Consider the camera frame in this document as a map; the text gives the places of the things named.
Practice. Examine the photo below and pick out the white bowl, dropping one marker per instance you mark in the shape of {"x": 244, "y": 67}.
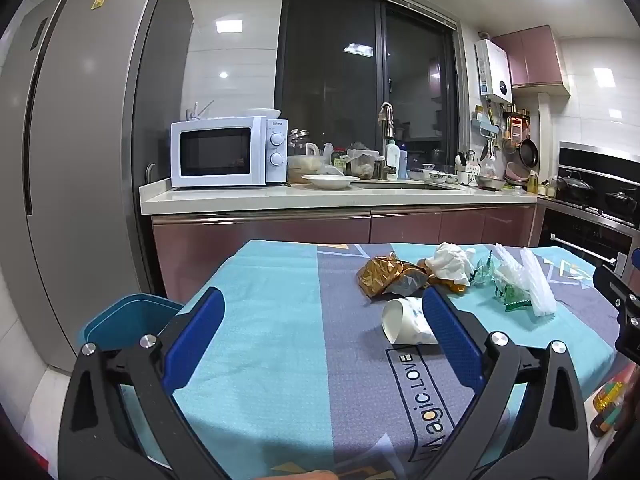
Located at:
{"x": 262, "y": 113}

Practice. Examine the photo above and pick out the clear food container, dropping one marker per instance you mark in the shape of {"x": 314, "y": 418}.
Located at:
{"x": 305, "y": 169}

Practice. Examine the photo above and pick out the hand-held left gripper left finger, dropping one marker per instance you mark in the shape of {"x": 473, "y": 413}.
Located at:
{"x": 197, "y": 335}

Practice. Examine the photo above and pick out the black built-in oven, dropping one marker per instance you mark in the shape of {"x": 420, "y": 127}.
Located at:
{"x": 575, "y": 235}

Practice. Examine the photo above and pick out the dark sliding window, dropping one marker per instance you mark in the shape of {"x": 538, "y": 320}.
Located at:
{"x": 340, "y": 70}

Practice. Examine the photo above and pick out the clear plastic tub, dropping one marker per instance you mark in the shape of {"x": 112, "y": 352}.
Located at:
{"x": 362, "y": 164}

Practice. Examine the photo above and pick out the metal bowl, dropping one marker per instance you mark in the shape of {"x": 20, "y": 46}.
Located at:
{"x": 490, "y": 182}

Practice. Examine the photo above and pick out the teal grey printed tablecloth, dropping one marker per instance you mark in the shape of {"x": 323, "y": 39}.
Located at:
{"x": 300, "y": 335}

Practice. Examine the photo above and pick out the white microwave oven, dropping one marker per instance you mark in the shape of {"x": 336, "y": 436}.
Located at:
{"x": 220, "y": 152}

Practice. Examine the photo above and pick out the brown foil wrapper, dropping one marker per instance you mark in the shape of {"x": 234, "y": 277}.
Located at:
{"x": 385, "y": 275}

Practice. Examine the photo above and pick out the white tissue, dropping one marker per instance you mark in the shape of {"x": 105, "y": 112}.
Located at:
{"x": 450, "y": 262}

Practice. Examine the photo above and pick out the yellow green packet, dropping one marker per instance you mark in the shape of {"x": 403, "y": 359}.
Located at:
{"x": 609, "y": 396}

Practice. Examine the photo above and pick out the white water heater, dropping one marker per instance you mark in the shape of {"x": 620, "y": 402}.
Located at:
{"x": 494, "y": 72}

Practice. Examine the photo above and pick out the white mug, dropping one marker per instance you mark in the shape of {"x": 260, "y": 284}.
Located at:
{"x": 312, "y": 150}

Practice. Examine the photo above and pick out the black cooking pot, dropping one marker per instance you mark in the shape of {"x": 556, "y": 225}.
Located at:
{"x": 621, "y": 202}

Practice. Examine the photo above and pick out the yellow oil bottle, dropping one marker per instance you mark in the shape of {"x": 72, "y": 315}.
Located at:
{"x": 533, "y": 185}

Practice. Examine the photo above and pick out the blue bottle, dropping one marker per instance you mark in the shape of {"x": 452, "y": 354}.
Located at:
{"x": 403, "y": 165}

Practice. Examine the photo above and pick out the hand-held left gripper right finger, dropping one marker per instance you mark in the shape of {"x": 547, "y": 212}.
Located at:
{"x": 450, "y": 340}

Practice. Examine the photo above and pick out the mauve base cabinet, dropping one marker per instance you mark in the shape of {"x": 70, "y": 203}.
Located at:
{"x": 275, "y": 232}

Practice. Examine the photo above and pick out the white plastic bag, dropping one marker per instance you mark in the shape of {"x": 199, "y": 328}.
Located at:
{"x": 507, "y": 265}

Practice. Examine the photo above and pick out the orange peel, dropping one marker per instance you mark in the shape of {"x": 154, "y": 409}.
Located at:
{"x": 423, "y": 264}
{"x": 452, "y": 286}

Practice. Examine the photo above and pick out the grey refrigerator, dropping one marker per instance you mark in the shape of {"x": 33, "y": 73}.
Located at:
{"x": 75, "y": 160}

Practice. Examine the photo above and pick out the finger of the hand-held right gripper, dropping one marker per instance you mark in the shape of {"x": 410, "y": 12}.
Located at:
{"x": 625, "y": 295}
{"x": 636, "y": 257}

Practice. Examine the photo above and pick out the white utensil holder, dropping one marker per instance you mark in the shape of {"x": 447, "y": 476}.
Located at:
{"x": 464, "y": 175}

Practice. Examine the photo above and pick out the blue plastic bin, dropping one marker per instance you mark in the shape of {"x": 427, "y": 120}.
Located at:
{"x": 125, "y": 315}

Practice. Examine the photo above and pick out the metal kitchen faucet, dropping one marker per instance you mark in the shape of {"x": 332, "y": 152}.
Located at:
{"x": 387, "y": 125}

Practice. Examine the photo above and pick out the teal wall rack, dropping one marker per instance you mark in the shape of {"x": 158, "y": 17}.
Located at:
{"x": 485, "y": 127}

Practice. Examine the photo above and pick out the white foam fruit net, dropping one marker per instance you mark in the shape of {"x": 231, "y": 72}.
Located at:
{"x": 537, "y": 285}

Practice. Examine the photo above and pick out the small patterned bowl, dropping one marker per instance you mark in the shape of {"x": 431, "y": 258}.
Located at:
{"x": 438, "y": 177}
{"x": 428, "y": 167}

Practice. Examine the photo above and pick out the black frying pan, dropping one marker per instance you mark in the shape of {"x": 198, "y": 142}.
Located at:
{"x": 528, "y": 154}

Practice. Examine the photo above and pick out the glass jar with lid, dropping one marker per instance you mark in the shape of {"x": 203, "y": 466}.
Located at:
{"x": 298, "y": 142}

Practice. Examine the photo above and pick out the green candy wrapper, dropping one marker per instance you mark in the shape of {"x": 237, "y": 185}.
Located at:
{"x": 512, "y": 297}
{"x": 484, "y": 270}

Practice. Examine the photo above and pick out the black gas stove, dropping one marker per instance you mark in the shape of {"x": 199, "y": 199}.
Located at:
{"x": 590, "y": 210}

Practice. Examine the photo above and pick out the white paper cup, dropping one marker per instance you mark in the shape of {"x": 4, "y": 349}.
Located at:
{"x": 405, "y": 320}

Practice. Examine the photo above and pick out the white soap bottle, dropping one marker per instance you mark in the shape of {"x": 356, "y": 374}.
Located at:
{"x": 391, "y": 160}

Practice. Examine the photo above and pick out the mauve wall cabinet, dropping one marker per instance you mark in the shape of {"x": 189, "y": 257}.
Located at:
{"x": 532, "y": 57}

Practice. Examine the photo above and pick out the black wok with lid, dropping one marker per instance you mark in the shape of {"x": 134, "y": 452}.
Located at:
{"x": 575, "y": 189}

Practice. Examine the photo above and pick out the white plate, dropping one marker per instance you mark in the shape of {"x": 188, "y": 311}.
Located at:
{"x": 330, "y": 181}

